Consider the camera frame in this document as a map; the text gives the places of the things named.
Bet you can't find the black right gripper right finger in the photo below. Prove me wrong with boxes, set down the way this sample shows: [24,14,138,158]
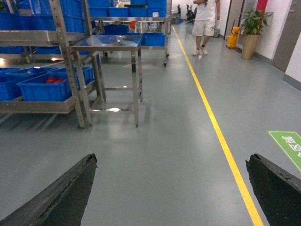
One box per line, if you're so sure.
[246,153,301,226]

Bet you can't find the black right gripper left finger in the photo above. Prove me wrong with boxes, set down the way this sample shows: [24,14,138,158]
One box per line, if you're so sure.
[0,153,97,226]

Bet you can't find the steel shelf rack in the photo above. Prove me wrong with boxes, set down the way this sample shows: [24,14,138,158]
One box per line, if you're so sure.
[0,0,103,128]

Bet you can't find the blue bin with red contents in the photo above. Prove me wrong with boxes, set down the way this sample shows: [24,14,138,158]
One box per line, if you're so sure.
[17,72,72,102]

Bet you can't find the green floor sign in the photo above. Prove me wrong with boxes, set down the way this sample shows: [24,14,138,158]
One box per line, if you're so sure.
[268,131,301,171]

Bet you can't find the red bubble wrap bags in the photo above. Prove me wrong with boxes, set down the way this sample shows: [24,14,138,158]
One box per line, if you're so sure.
[46,77,66,84]

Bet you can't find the steel table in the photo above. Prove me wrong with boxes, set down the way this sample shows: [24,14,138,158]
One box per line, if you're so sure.
[70,35,143,127]

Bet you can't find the yellow mop bucket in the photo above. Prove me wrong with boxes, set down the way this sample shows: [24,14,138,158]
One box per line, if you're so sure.
[227,27,239,48]

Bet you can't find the plant in gold pot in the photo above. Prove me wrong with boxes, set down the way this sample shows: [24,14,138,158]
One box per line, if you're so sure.
[240,9,274,60]

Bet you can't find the person in white clothes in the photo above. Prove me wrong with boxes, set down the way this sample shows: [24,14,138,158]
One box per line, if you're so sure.
[192,0,221,56]

